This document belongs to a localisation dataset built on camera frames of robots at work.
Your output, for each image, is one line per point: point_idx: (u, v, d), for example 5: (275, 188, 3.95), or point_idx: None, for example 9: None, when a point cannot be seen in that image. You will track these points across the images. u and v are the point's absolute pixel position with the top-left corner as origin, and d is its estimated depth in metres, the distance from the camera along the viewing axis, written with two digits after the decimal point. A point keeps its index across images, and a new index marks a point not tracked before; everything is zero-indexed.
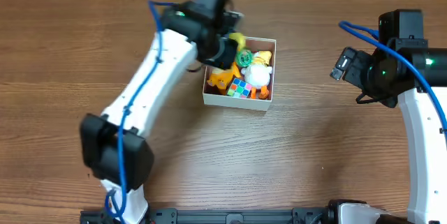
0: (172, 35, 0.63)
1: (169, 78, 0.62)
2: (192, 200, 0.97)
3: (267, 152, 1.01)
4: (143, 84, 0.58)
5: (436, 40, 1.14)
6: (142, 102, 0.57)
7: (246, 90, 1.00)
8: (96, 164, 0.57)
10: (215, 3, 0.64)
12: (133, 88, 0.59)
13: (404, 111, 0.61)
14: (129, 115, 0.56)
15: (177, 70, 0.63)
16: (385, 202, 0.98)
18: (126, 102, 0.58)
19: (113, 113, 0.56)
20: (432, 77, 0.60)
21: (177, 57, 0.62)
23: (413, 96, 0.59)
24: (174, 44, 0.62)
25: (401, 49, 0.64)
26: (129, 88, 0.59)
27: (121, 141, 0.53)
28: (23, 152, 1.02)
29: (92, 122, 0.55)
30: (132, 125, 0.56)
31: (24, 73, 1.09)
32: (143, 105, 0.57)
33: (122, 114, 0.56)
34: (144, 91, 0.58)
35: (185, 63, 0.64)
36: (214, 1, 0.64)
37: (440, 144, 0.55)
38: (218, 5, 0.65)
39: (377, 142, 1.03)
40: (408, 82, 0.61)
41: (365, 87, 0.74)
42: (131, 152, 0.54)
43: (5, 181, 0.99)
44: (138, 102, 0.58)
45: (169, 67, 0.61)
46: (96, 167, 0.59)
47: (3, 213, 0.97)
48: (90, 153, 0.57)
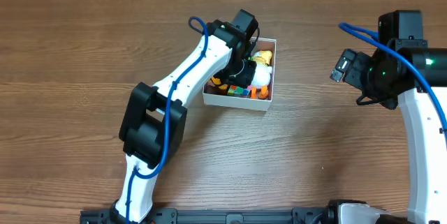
0: (216, 39, 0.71)
1: (207, 74, 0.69)
2: (193, 199, 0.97)
3: (267, 152, 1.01)
4: (189, 70, 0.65)
5: (436, 40, 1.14)
6: (186, 83, 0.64)
7: (247, 90, 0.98)
8: (134, 132, 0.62)
10: (248, 28, 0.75)
12: (180, 72, 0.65)
13: (405, 111, 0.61)
14: (176, 91, 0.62)
15: (214, 68, 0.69)
16: (385, 202, 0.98)
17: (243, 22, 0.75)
18: (173, 79, 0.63)
19: (161, 86, 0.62)
20: (431, 77, 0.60)
21: (216, 55, 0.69)
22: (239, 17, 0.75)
23: (413, 96, 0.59)
24: (218, 47, 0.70)
25: (401, 49, 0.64)
26: (175, 71, 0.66)
27: (168, 111, 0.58)
28: (22, 152, 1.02)
29: (143, 88, 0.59)
30: (177, 98, 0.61)
31: (24, 73, 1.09)
32: (188, 86, 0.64)
33: (170, 86, 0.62)
34: (188, 75, 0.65)
35: (218, 65, 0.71)
36: (250, 22, 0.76)
37: (441, 144, 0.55)
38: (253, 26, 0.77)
39: (377, 142, 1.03)
40: (409, 82, 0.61)
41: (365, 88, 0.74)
42: (174, 124, 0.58)
43: (5, 181, 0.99)
44: (184, 81, 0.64)
45: (210, 61, 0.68)
46: (131, 138, 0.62)
47: (3, 213, 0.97)
48: (130, 123, 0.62)
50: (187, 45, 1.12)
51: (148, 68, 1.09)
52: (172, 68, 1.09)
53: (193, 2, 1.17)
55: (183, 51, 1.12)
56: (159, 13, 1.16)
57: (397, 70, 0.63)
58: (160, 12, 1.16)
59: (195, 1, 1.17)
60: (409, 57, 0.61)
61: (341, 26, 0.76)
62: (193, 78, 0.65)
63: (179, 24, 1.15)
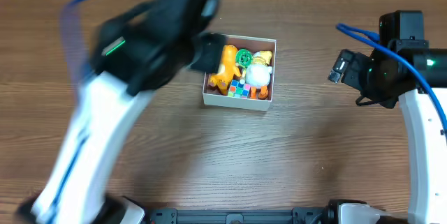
0: (99, 93, 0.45)
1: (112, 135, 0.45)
2: (193, 199, 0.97)
3: (267, 152, 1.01)
4: (72, 160, 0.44)
5: (435, 40, 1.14)
6: (77, 185, 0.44)
7: (246, 90, 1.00)
8: None
10: (209, 5, 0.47)
12: (59, 172, 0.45)
13: (406, 112, 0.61)
14: (60, 202, 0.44)
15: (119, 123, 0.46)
16: (384, 202, 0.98)
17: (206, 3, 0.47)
18: (53, 190, 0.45)
19: (41, 204, 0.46)
20: (433, 78, 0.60)
21: (102, 107, 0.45)
22: None
23: (413, 97, 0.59)
24: (103, 100, 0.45)
25: (401, 51, 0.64)
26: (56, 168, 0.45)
27: None
28: (23, 152, 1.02)
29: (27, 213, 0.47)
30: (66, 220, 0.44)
31: (24, 73, 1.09)
32: (81, 184, 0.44)
33: (50, 204, 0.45)
34: (74, 171, 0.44)
35: (135, 112, 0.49)
36: None
37: (441, 145, 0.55)
38: None
39: (377, 142, 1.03)
40: (408, 83, 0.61)
41: (365, 89, 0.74)
42: None
43: (5, 181, 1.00)
44: (71, 184, 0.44)
45: (97, 130, 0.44)
46: None
47: (5, 213, 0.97)
48: None
50: None
51: None
52: None
53: None
55: None
56: None
57: (397, 70, 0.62)
58: None
59: None
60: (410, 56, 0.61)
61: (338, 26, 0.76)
62: (89, 172, 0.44)
63: None
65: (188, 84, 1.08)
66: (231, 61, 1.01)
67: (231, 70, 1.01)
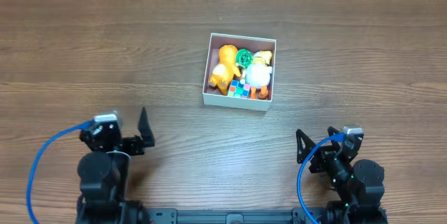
0: None
1: None
2: (193, 199, 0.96)
3: (267, 153, 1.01)
4: None
5: (436, 40, 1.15)
6: None
7: (246, 90, 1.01)
8: None
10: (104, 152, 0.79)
12: None
13: (340, 178, 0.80)
14: None
15: None
16: (385, 202, 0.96)
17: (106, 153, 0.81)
18: None
19: None
20: (352, 185, 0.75)
21: None
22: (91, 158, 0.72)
23: (347, 190, 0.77)
24: None
25: (350, 178, 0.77)
26: None
27: None
28: (22, 151, 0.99)
29: None
30: None
31: (24, 73, 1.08)
32: None
33: None
34: None
35: None
36: (93, 179, 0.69)
37: (343, 189, 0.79)
38: (98, 176, 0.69)
39: (377, 142, 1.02)
40: (352, 191, 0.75)
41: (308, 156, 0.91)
42: None
43: (3, 181, 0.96)
44: None
45: None
46: None
47: (3, 213, 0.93)
48: None
50: (187, 45, 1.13)
51: (148, 68, 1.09)
52: (172, 68, 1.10)
53: (193, 3, 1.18)
55: (182, 52, 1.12)
56: (159, 13, 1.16)
57: (343, 180, 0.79)
58: (161, 12, 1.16)
59: (195, 1, 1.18)
60: (350, 195, 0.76)
61: (297, 131, 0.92)
62: None
63: (179, 24, 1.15)
65: (189, 84, 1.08)
66: (231, 61, 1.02)
67: (231, 70, 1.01)
